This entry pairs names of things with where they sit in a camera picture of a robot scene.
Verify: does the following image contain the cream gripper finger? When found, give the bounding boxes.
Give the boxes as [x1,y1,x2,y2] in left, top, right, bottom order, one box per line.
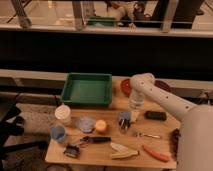
[130,110,140,123]

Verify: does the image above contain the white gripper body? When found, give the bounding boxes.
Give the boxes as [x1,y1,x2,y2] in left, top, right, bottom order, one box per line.
[129,90,145,110]

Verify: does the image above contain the blue sponge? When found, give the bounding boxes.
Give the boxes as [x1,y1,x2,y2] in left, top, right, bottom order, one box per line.
[118,111,131,120]

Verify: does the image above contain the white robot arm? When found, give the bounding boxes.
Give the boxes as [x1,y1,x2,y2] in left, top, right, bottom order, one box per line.
[129,73,213,171]

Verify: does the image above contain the red bowl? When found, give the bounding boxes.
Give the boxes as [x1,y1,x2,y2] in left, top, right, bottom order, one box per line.
[120,79,131,97]

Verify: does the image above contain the purple bowl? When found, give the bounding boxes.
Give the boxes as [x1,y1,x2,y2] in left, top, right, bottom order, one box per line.
[155,80,171,92]

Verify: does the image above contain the small metal cup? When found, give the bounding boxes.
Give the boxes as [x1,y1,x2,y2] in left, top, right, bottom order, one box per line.
[119,119,131,134]

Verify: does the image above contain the black rectangular block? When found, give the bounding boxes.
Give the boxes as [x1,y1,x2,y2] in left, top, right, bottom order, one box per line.
[145,111,167,121]

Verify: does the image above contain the metal spoon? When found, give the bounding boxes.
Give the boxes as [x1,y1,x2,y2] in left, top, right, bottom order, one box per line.
[136,132,162,139]

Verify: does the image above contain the yellow orange ball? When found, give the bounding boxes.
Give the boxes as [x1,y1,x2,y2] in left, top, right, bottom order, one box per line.
[95,120,107,133]

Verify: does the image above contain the purple grape bunch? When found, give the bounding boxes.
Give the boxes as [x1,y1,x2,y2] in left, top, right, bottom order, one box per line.
[171,129,179,156]

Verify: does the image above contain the orange carrot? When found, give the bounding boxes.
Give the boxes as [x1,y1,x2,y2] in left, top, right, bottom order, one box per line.
[142,144,170,162]

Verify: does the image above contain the green plastic tray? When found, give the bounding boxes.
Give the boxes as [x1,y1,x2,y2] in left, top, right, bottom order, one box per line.
[61,73,112,107]

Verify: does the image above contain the white lidded cup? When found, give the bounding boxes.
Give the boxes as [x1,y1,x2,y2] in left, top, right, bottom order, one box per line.
[55,104,71,125]

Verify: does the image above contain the black binder clip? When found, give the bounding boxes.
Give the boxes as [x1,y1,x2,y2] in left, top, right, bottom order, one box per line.
[64,145,80,158]

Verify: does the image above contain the blue plastic cup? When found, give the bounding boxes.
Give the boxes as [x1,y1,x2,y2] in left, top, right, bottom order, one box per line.
[50,125,66,143]

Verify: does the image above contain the green bin in background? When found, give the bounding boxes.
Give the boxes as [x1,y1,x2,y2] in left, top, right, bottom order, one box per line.
[87,16,115,27]

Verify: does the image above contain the black office chair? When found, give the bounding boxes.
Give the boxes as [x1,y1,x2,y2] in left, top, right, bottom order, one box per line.
[0,95,47,171]

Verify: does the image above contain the black handled tool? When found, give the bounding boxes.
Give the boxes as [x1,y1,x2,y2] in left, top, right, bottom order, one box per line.
[80,136,111,144]

